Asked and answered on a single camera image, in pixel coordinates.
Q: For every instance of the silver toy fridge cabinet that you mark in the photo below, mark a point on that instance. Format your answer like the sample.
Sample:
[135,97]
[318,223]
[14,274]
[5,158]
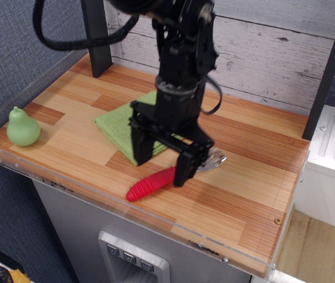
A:
[78,221]

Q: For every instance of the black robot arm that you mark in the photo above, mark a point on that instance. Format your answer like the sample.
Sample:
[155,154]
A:
[184,31]

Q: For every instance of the dark frame post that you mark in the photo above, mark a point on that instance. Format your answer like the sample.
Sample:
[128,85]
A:
[321,96]
[96,27]

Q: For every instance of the green plastic pear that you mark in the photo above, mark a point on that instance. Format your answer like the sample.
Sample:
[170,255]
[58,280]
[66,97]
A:
[22,129]

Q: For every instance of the red handled metal fork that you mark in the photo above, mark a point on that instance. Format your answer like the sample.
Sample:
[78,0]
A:
[156,181]

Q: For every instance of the white plastic sink unit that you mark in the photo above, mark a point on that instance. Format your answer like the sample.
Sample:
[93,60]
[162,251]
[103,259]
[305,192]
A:
[315,192]

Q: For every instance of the green folded towel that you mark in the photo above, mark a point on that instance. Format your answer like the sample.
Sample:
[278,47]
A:
[115,126]

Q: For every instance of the dark right frame post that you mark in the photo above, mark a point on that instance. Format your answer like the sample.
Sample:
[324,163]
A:
[321,96]

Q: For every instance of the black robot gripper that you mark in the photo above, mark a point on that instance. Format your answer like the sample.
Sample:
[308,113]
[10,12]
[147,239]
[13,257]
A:
[173,121]

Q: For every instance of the silver dispenser button panel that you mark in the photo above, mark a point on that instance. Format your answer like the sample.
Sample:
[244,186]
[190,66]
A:
[126,262]

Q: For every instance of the dark left frame post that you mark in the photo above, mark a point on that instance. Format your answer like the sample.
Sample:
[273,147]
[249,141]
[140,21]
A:
[96,27]

